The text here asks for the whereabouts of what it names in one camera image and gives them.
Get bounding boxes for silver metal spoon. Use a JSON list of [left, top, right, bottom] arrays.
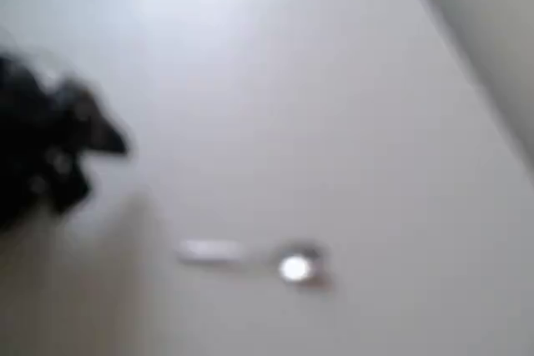
[[174, 237, 335, 290]]

